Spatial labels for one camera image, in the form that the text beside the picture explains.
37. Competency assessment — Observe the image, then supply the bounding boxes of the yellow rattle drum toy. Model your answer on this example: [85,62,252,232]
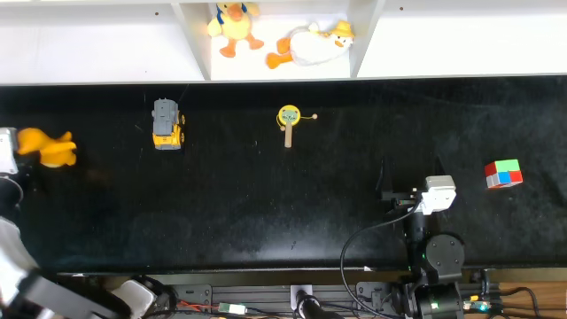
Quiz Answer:
[276,104,319,149]

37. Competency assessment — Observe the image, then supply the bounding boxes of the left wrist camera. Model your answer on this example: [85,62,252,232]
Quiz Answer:
[0,127,19,176]

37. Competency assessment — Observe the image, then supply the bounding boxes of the white plush duck yellow hat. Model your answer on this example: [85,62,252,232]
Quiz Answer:
[265,19,356,70]

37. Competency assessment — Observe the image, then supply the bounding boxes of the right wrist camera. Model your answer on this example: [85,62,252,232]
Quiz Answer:
[418,175,458,216]

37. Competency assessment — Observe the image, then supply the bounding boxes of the white shelf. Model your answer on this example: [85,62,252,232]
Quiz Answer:
[0,0,567,86]

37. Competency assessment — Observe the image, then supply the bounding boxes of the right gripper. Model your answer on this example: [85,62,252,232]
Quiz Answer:
[376,155,447,207]

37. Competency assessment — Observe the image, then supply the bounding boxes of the many-coloured puzzle cube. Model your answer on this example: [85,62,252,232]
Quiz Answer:
[483,159,524,191]

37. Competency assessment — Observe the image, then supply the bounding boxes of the grey and yellow toy truck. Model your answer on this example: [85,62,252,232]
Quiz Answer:
[151,97,187,152]

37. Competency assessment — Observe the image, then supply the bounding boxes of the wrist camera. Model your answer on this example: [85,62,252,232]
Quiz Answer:
[0,127,19,176]
[418,175,458,216]

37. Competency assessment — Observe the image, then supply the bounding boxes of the mounting rail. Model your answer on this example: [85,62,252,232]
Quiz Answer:
[145,268,567,319]

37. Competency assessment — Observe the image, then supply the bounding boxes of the yellow rubber duck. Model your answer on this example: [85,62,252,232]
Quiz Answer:
[16,127,78,169]

